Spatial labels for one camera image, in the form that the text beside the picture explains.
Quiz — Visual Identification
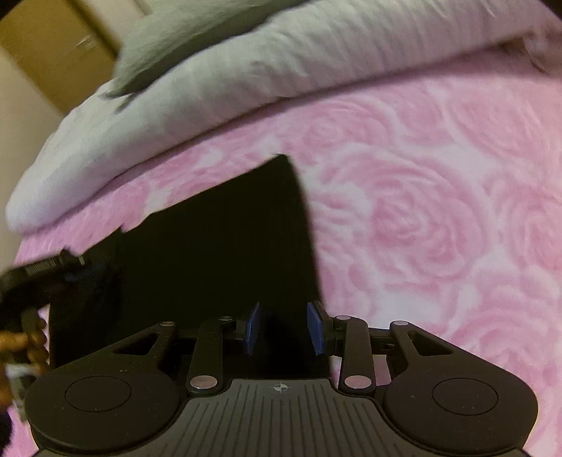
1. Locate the black garment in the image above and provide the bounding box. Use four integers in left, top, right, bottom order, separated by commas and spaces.
50, 155, 324, 379

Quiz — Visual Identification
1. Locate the person's left hand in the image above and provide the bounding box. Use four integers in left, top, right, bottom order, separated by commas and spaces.
1, 315, 50, 412

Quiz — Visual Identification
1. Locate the pink rose bed blanket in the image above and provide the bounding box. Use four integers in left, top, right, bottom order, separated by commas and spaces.
16, 51, 561, 456

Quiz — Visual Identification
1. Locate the wooden door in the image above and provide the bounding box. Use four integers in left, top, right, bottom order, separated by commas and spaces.
1, 0, 148, 113

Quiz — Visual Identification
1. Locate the lilac folded quilt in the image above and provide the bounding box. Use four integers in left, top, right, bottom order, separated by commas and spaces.
5, 1, 561, 233

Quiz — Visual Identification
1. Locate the grey pillow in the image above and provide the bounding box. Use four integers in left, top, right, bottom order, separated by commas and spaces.
107, 0, 302, 98

